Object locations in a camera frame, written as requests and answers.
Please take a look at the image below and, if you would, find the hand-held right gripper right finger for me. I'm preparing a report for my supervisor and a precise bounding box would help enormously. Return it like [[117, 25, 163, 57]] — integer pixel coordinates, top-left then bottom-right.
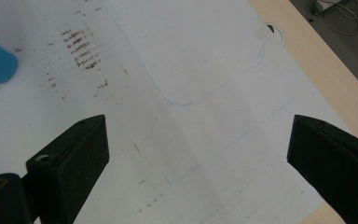
[[286, 114, 358, 224]]

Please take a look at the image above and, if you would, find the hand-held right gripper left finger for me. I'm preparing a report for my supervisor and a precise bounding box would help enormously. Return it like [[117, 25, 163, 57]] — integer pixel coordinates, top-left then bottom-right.
[[25, 114, 111, 224]]

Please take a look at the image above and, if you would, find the white stained paper sheet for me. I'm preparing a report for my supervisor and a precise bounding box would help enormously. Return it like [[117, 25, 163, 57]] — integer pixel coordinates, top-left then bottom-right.
[[0, 0, 352, 224]]

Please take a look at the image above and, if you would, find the white power adapter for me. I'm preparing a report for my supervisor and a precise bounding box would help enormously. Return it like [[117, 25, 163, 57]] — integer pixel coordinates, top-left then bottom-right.
[[310, 0, 344, 15]]

